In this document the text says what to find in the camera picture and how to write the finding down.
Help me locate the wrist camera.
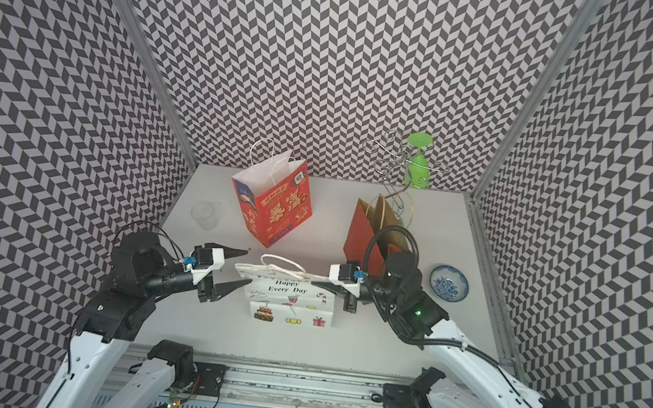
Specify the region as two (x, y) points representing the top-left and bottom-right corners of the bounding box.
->
(182, 246), (226, 286)
(328, 263), (366, 298)

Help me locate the plain red paper bag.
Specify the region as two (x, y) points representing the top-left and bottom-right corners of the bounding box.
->
(343, 195), (409, 277)

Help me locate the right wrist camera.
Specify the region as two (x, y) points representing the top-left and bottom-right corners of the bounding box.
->
(328, 263), (366, 298)

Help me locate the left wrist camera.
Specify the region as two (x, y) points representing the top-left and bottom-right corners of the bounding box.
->
(182, 246), (226, 286)

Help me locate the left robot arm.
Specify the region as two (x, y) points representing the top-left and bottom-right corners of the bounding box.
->
(36, 229), (247, 408)

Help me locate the clear plastic cup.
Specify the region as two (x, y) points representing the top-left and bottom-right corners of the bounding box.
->
(190, 201), (219, 231)

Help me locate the white happy every day bag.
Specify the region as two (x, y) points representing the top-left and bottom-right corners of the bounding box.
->
(235, 253), (336, 330)

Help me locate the green wire rack stand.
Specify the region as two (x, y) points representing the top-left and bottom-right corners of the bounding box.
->
(369, 132), (442, 218)

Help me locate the red printed paper bag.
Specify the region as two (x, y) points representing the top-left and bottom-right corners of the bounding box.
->
(232, 149), (313, 249)

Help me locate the blue white ceramic dish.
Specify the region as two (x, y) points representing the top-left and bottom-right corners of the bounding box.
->
(429, 265), (470, 303)

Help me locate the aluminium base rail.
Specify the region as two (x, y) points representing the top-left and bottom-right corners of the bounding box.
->
(60, 336), (560, 408)

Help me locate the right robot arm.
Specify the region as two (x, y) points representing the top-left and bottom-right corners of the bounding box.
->
(315, 225), (571, 408)

